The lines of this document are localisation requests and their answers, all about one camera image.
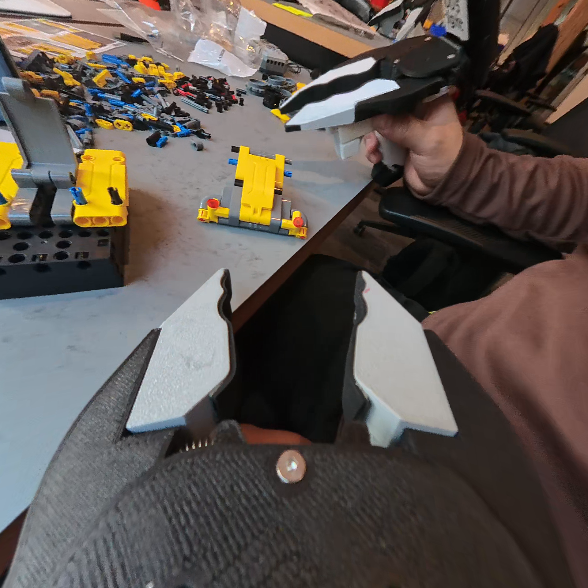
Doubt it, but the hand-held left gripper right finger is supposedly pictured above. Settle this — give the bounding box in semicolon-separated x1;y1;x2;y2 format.
342;271;459;448

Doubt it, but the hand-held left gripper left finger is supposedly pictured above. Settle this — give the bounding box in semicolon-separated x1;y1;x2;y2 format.
125;269;237;435

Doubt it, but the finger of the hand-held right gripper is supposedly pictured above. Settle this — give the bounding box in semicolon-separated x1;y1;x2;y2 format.
278;57;383;116
285;79;401;134

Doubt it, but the yellow panel vehicle assembly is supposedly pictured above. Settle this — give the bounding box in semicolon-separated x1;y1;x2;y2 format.
198;145;308;239

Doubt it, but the person's right forearm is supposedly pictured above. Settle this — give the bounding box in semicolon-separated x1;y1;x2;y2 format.
423;133;588;252

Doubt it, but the long wooden-edged desk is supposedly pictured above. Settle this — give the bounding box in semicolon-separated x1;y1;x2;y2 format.
241;0;392;70

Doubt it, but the grey desk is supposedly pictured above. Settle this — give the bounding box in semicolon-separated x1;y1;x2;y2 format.
0;0;376;533

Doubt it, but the person's right hand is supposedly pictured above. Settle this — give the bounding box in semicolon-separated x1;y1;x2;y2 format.
364;98;465;197

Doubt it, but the black and white tool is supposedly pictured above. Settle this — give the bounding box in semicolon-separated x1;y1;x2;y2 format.
367;0;443;40

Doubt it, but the wheeled yellow black chassis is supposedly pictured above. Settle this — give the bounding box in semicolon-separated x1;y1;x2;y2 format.
248;73;307;122

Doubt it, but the grey motor block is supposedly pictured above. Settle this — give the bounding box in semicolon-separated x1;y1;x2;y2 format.
259;51;291;74

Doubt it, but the white paper slip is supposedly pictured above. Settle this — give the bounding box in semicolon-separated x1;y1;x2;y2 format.
188;39;259;78

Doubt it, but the clear plastic bag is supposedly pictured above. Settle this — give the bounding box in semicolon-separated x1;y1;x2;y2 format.
103;0;268;61

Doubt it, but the black base yellow panel assembly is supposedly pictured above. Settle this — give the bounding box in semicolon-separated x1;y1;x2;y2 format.
0;76;130;300

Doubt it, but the pile of small building pieces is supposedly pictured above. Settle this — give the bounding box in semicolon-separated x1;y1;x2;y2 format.
18;48;247;148

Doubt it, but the yellow black sticker sheet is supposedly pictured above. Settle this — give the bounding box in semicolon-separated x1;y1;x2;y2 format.
0;18;126;59

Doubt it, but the white flat device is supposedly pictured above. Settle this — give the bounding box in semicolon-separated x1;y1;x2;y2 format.
0;0;73;19

